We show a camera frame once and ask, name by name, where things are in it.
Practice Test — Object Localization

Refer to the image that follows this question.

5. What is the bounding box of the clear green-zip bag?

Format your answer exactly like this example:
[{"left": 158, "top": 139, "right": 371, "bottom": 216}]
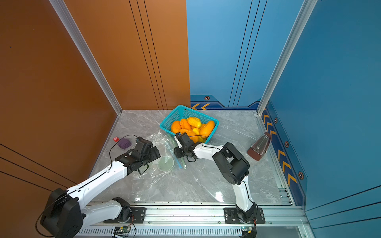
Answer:
[{"left": 147, "top": 131, "right": 186, "bottom": 179}]

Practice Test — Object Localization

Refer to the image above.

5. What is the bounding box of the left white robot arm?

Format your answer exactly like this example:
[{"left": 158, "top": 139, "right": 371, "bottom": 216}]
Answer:
[{"left": 37, "top": 146, "right": 160, "bottom": 238}]

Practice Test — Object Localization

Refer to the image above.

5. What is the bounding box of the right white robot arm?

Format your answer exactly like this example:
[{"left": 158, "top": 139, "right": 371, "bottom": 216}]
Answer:
[{"left": 174, "top": 139, "right": 258, "bottom": 223}]

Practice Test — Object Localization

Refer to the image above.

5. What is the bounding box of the yellow top mango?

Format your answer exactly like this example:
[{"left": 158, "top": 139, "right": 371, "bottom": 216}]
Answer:
[{"left": 187, "top": 117, "right": 202, "bottom": 128}]

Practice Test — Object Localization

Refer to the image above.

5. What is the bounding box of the purple block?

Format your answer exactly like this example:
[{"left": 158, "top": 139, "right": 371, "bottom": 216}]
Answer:
[{"left": 118, "top": 138, "right": 132, "bottom": 149}]

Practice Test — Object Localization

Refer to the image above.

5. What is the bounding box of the teal plastic basket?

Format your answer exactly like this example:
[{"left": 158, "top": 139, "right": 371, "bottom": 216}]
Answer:
[{"left": 160, "top": 105, "right": 219, "bottom": 143}]

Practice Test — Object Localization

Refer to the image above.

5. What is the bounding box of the dark red metronome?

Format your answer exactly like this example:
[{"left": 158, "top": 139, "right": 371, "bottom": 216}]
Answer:
[{"left": 247, "top": 132, "right": 271, "bottom": 161}]

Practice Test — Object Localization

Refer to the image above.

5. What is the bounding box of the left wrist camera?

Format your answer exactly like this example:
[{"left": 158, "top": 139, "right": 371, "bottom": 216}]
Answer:
[{"left": 135, "top": 137, "right": 153, "bottom": 154}]

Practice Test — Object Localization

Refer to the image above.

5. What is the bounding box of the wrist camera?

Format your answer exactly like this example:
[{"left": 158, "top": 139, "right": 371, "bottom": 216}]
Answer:
[
  {"left": 175, "top": 132, "right": 192, "bottom": 148},
  {"left": 135, "top": 137, "right": 153, "bottom": 154}
]

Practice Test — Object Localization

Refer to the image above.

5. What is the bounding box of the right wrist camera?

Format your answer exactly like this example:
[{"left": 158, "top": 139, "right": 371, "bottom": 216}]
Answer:
[{"left": 175, "top": 132, "right": 192, "bottom": 148}]

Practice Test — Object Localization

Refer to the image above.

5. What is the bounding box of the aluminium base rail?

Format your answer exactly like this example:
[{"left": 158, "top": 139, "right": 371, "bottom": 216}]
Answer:
[{"left": 53, "top": 202, "right": 310, "bottom": 238}]

